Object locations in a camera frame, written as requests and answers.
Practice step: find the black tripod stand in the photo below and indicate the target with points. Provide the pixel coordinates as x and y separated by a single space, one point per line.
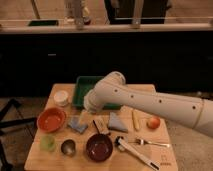
5 165

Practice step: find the orange bowl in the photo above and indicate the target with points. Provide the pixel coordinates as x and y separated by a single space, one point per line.
51 119

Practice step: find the blue sponge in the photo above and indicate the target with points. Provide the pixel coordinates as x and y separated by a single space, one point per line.
75 125

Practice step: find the grey triangular cloth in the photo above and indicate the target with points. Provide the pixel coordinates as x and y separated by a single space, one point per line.
115 123

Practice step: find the dark purple bowl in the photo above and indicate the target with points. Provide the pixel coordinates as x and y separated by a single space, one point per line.
99 147

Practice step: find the green plastic cup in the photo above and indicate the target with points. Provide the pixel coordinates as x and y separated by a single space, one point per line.
47 143

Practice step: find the dark counter cabinet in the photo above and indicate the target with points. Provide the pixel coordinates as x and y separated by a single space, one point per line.
33 59

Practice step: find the white dish brush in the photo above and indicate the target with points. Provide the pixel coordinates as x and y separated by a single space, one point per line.
121 142

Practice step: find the metal cup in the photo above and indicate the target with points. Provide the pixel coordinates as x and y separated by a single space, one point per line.
68 147

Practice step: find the green plastic tray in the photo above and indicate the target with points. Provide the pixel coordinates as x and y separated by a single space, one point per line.
83 85

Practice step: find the red yellow apple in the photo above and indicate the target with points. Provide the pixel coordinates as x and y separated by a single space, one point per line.
153 122

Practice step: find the dark green flat object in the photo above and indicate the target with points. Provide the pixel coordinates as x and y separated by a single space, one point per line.
43 23

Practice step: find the silver fork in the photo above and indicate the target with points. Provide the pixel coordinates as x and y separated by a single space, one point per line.
144 142

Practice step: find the white paper cup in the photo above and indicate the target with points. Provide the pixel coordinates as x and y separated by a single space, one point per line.
61 98

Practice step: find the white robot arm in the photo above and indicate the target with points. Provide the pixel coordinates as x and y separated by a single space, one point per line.
192 112

